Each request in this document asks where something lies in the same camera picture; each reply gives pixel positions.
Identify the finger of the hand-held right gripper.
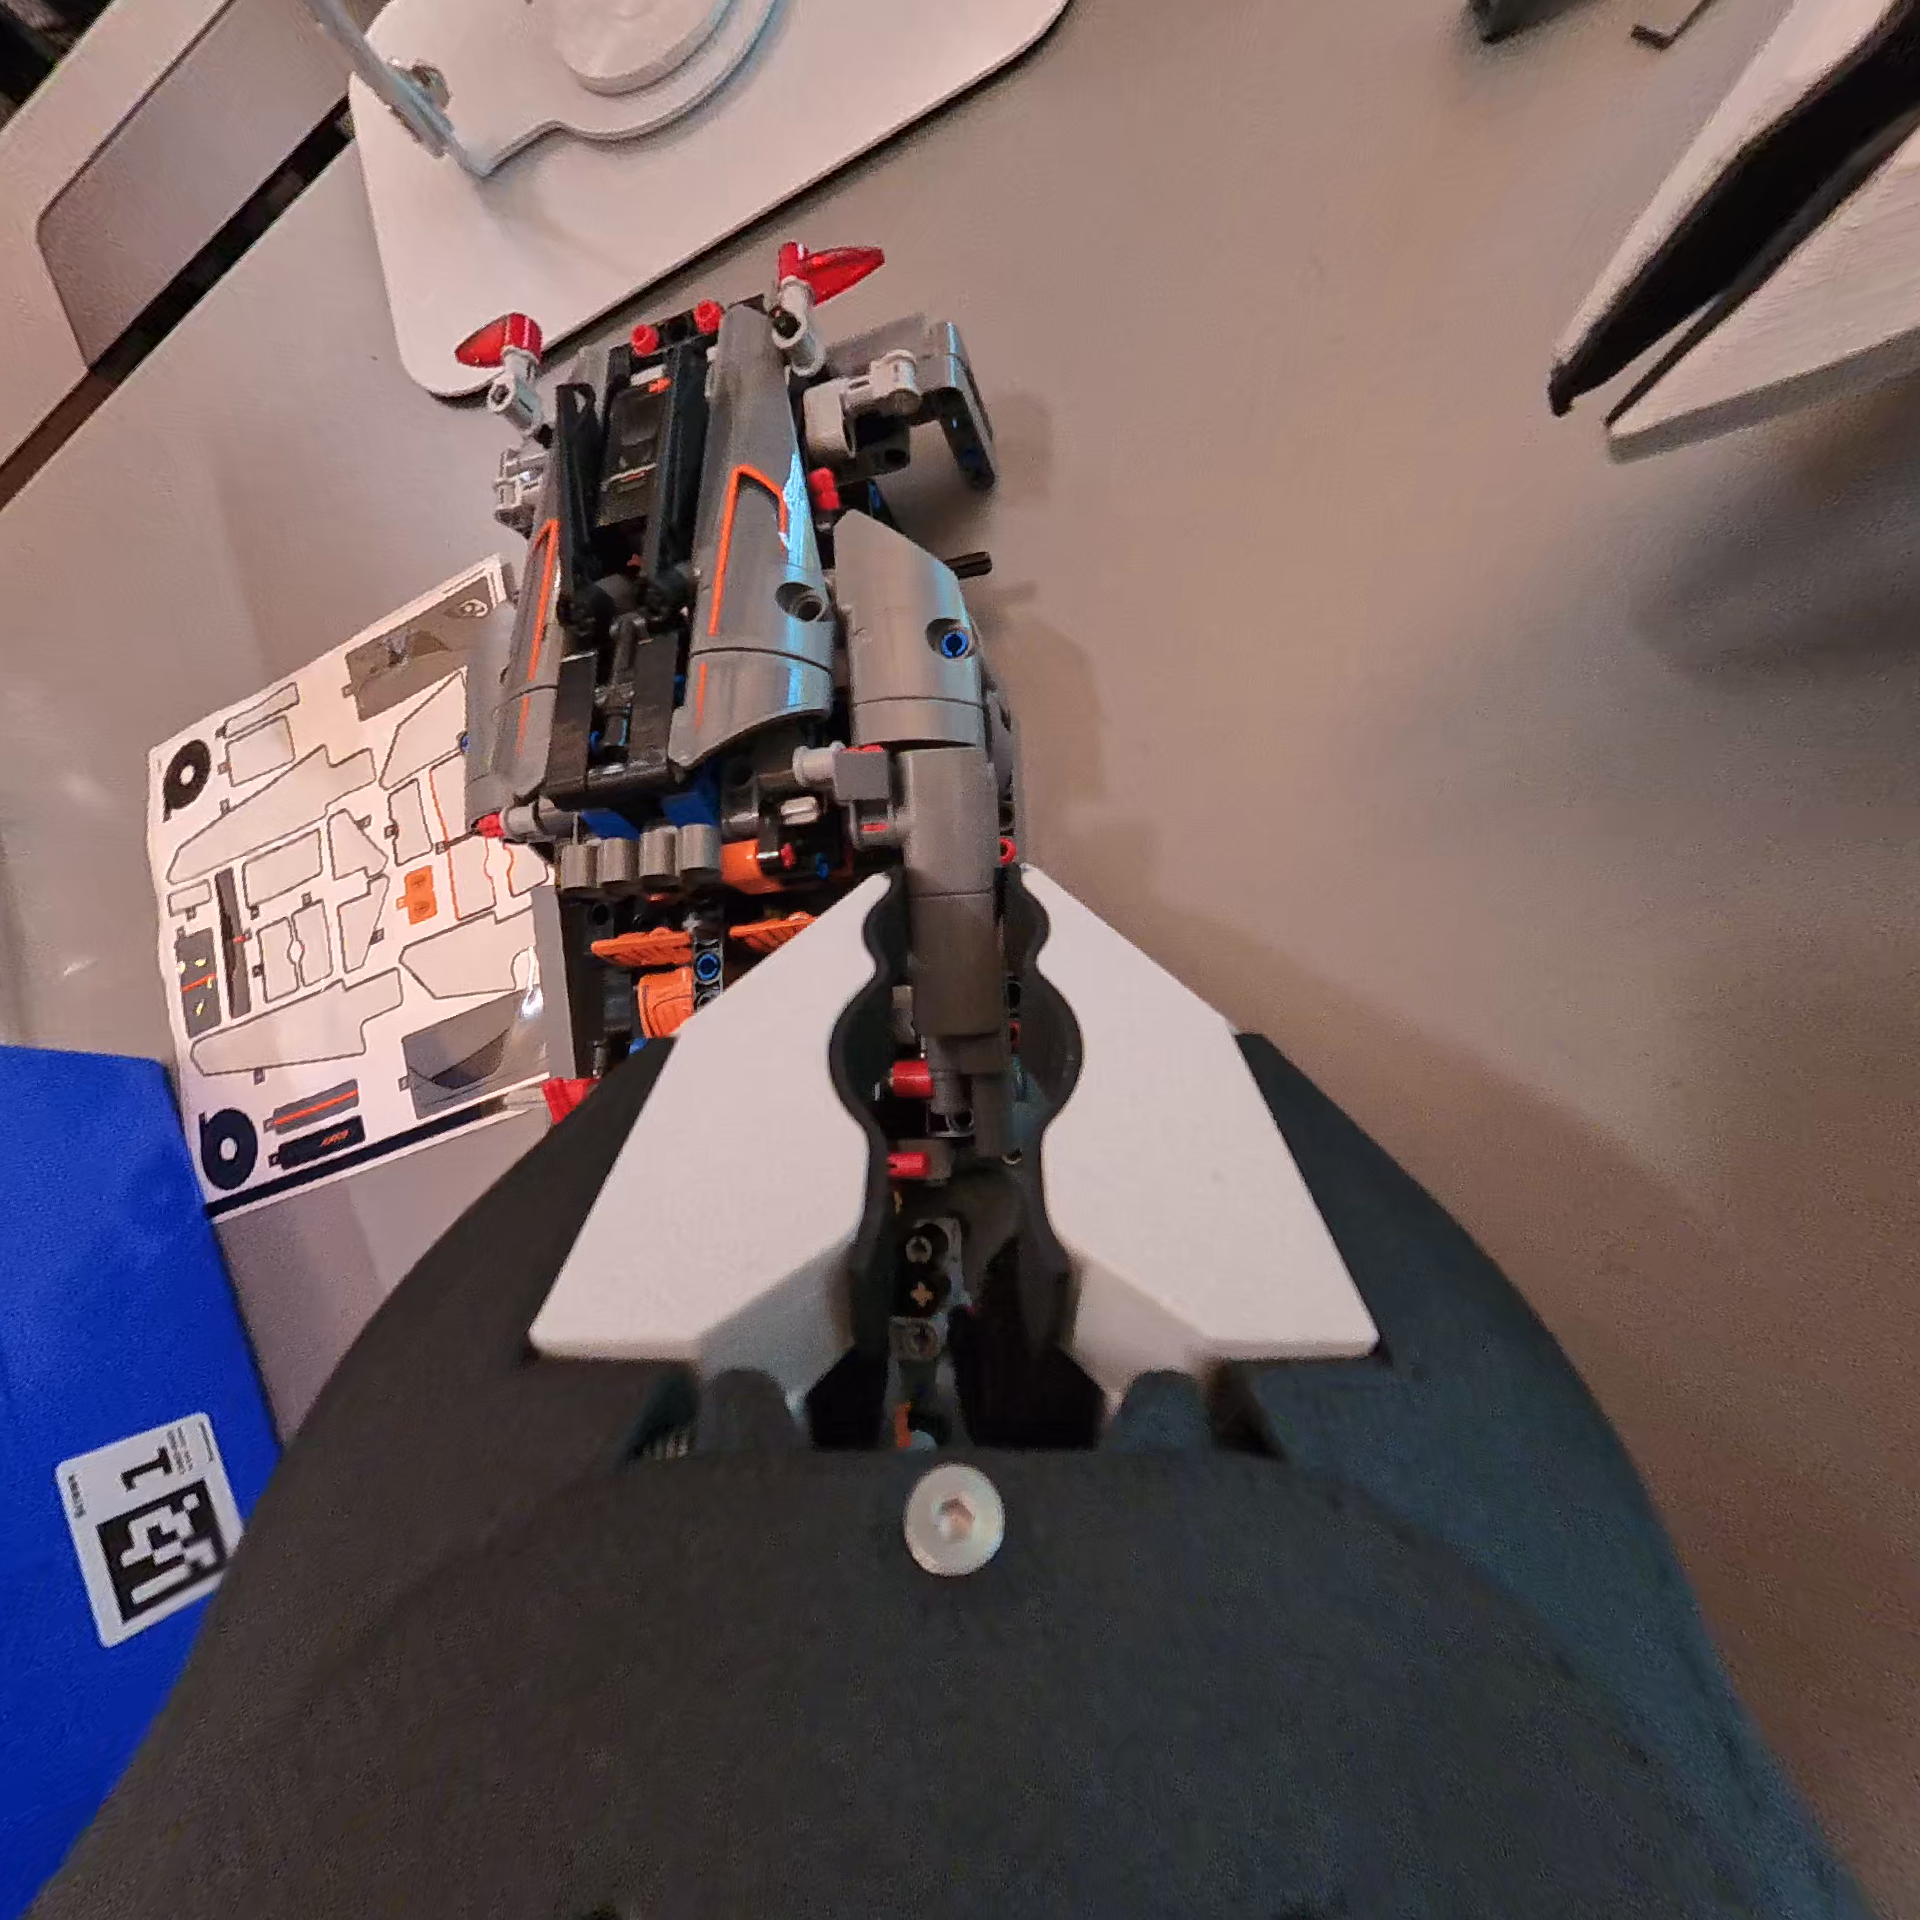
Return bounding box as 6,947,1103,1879
1603,159,1920,448
1548,0,1920,416

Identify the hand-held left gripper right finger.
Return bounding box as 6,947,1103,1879
996,871,1376,1441

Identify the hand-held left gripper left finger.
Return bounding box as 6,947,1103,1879
526,873,900,1441

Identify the grey lego door panel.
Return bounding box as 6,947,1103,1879
831,740,1022,1156

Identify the grey black lego car model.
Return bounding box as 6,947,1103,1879
457,240,1088,1451

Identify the white sticker sheet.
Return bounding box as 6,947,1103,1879
149,556,565,1222

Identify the blue plastic bin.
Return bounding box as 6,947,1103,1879
0,1044,287,1907

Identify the white metal stand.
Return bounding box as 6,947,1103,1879
305,0,1075,403

